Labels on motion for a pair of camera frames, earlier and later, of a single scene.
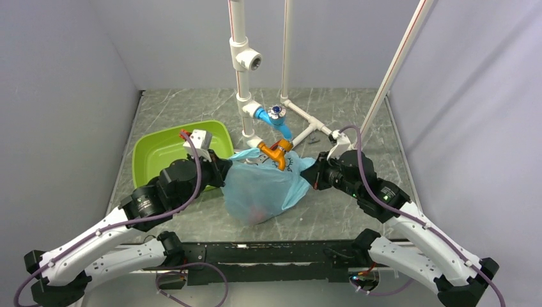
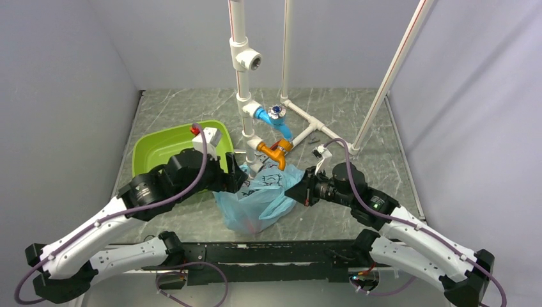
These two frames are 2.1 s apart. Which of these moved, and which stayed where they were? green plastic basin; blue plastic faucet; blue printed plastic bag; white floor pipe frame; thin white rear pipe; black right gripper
Moved: black right gripper; blue printed plastic bag
Stayed: white floor pipe frame; blue plastic faucet; thin white rear pipe; green plastic basin
